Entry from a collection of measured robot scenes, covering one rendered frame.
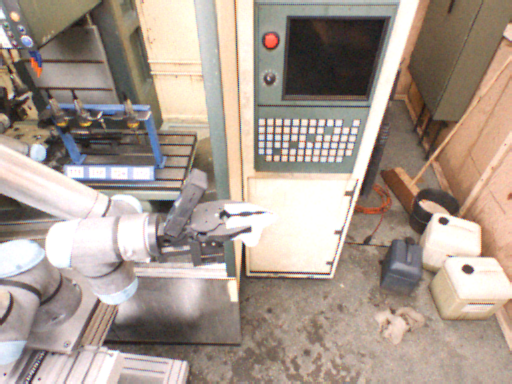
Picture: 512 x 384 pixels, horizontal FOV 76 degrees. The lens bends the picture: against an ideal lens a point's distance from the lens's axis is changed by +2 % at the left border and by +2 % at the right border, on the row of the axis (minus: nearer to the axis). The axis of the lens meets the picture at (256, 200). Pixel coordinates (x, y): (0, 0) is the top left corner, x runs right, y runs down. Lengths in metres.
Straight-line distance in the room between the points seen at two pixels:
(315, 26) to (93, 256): 0.96
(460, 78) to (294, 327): 2.18
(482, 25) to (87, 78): 2.56
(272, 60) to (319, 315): 1.58
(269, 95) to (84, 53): 1.24
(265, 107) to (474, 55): 1.98
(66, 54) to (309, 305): 2.08
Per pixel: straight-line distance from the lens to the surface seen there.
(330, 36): 1.23
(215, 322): 1.80
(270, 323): 2.18
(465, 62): 2.98
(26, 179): 0.68
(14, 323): 0.83
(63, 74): 2.33
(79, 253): 0.57
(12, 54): 1.83
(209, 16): 0.76
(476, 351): 2.48
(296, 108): 1.31
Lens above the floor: 1.98
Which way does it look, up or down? 45 degrees down
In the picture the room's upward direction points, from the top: straight up
